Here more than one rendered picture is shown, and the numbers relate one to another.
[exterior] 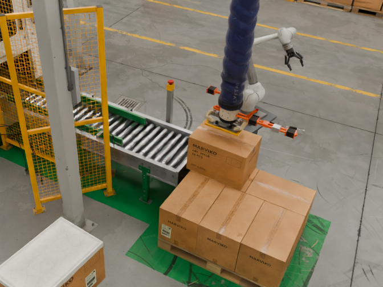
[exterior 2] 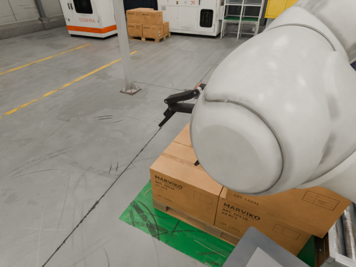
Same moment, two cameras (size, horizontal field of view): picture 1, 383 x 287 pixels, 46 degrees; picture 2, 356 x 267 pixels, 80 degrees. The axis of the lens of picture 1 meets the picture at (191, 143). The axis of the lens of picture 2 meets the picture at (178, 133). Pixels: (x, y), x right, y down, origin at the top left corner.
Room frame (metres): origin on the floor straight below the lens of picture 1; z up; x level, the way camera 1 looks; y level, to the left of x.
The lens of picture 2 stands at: (4.48, -0.97, 1.80)
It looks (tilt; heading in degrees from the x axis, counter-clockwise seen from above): 37 degrees down; 183
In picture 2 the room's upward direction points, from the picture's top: straight up
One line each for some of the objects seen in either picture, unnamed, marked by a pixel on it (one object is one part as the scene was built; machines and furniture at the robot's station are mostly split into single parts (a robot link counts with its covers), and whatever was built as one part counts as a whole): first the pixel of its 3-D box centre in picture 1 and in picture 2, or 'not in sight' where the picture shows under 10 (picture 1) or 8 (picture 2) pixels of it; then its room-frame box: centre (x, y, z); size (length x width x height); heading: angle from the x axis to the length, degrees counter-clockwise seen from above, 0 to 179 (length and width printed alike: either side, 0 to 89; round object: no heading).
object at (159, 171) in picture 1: (82, 140); not in sight; (3.80, 1.17, 0.50); 2.31 x 0.05 x 0.19; 65
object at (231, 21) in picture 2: not in sight; (240, 28); (-4.00, 0.87, 0.32); 1.25 x 0.52 x 0.63; 70
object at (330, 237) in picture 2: (193, 155); (327, 208); (3.61, -0.03, 0.58); 0.70 x 0.03 x 0.06; 155
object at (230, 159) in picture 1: (223, 152); (282, 175); (3.49, -0.32, 0.74); 0.60 x 0.40 x 0.40; 65
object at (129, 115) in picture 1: (90, 98); not in sight; (4.49, 1.25, 0.60); 1.60 x 0.10 x 0.09; 65
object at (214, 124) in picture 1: (223, 125); not in sight; (3.40, -0.28, 1.12); 0.34 x 0.10 x 0.05; 65
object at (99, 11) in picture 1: (65, 120); not in sight; (3.38, 1.18, 1.05); 0.87 x 0.10 x 2.10; 117
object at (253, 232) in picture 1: (238, 213); (233, 169); (3.06, -0.51, 0.34); 1.20 x 1.00 x 0.40; 65
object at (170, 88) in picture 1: (168, 121); not in sight; (4.31, 0.29, 0.50); 0.07 x 0.07 x 1.00; 65
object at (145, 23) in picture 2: not in sight; (149, 24); (-3.80, -2.40, 0.45); 1.21 x 1.03 x 0.91; 70
